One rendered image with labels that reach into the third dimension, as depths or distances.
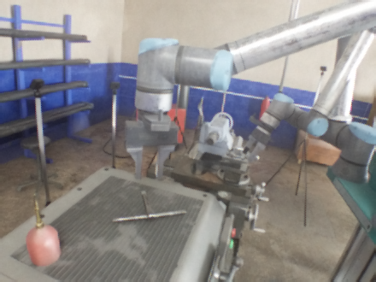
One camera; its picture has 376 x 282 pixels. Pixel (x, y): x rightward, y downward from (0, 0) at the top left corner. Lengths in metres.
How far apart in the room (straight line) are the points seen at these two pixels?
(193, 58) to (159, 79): 0.09
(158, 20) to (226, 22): 1.52
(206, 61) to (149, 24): 5.58
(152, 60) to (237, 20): 5.06
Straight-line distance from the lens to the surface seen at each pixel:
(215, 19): 5.65
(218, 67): 0.54
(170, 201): 0.78
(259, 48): 0.68
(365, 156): 1.42
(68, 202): 0.79
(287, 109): 1.24
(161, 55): 0.56
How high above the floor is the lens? 1.78
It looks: 20 degrees down
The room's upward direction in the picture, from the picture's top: 7 degrees clockwise
